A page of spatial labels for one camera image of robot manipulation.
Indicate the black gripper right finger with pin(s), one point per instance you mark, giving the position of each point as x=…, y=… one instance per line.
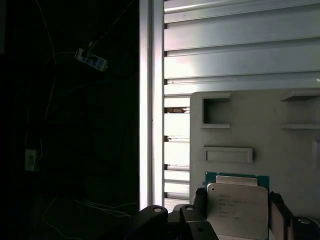
x=287, y=222

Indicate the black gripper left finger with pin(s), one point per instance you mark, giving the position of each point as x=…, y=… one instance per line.
x=195, y=225

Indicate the silver CPU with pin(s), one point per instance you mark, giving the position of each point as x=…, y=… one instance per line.
x=237, y=200

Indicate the grey parts rack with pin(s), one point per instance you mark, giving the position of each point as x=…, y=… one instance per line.
x=275, y=150

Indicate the white socket box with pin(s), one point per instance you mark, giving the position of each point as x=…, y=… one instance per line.
x=32, y=160

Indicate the white power strip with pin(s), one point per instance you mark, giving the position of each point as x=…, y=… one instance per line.
x=92, y=60

